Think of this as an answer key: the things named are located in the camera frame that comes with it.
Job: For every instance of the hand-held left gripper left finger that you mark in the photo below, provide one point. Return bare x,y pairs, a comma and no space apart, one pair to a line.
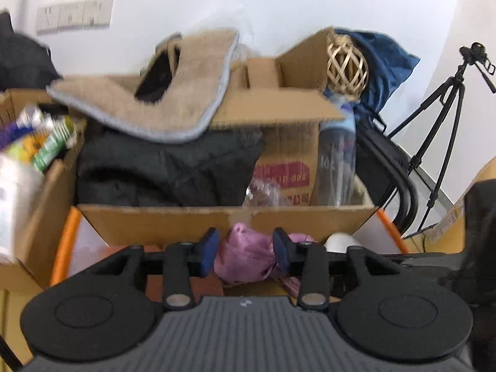
209,252

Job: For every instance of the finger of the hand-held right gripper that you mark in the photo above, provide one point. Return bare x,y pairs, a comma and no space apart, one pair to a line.
434,265

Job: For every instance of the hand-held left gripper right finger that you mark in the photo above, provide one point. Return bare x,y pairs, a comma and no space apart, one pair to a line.
281,252

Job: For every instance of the purple towel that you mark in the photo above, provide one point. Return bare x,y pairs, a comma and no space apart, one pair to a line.
244,259

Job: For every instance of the white round sponge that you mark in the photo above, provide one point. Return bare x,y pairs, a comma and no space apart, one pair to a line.
339,242

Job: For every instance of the clear crumpled plastic bag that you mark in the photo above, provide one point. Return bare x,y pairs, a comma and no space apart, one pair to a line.
267,193

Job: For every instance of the black cloth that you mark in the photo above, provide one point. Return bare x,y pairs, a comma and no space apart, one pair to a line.
155,170

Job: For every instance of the blue water bottle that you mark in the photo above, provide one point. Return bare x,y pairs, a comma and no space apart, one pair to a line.
337,155

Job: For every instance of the black tripod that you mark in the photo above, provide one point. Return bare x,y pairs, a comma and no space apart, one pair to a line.
449,97

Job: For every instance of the large brown cardboard box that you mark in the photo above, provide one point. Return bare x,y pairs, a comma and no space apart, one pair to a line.
286,104

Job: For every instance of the beige mat with grey trim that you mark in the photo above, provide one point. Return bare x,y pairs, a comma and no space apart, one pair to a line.
186,100

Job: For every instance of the green striped packet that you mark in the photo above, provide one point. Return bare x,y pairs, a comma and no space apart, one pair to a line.
52,145

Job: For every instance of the woven rattan ball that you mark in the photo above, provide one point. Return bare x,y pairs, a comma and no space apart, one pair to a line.
347,66

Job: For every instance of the dark blue cloth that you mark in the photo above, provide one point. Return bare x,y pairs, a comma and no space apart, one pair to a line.
387,62

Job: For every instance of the white plastic packet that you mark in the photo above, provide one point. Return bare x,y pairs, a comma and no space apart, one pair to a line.
13,201

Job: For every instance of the black bag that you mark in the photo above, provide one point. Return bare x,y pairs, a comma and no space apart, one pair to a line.
23,58

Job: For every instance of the white wall socket row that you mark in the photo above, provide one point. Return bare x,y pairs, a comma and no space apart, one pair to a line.
73,13

